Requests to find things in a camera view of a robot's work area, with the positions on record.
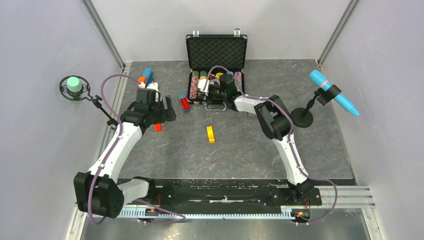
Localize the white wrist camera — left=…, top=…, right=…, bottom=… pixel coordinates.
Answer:
left=138, top=82, right=160, bottom=102
left=197, top=78, right=210, bottom=95

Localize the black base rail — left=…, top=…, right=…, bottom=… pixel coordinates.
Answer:
left=143, top=178, right=323, bottom=214

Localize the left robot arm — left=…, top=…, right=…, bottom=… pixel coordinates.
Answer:
left=73, top=88, right=176, bottom=219

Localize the orange block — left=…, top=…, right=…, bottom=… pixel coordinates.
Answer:
left=154, top=123, right=163, bottom=133

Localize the red blue lego block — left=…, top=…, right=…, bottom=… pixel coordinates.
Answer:
left=178, top=94, right=191, bottom=113

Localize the blue orange toy car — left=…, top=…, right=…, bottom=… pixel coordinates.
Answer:
left=138, top=67, right=154, bottom=88

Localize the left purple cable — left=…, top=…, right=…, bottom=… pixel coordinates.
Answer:
left=87, top=74, right=187, bottom=227

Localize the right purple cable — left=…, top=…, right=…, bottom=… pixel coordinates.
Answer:
left=206, top=65, right=339, bottom=226

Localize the black poker chip case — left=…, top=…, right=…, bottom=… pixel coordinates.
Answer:
left=185, top=28, right=248, bottom=111

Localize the purple cable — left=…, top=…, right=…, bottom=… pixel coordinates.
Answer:
left=87, top=74, right=187, bottom=227
left=206, top=65, right=339, bottom=226

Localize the blue microphone on stand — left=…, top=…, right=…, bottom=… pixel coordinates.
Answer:
left=290, top=70, right=360, bottom=128

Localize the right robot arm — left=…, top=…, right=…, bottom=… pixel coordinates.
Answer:
left=199, top=73, right=314, bottom=204

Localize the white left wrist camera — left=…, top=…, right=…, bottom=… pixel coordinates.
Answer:
left=138, top=82, right=160, bottom=102

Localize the green microphone on stand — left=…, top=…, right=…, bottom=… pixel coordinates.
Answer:
left=58, top=75, right=118, bottom=127

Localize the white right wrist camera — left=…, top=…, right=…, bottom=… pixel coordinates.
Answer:
left=197, top=78, right=210, bottom=95

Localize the yellow arch block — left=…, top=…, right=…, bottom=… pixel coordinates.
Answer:
left=206, top=126, right=215, bottom=143

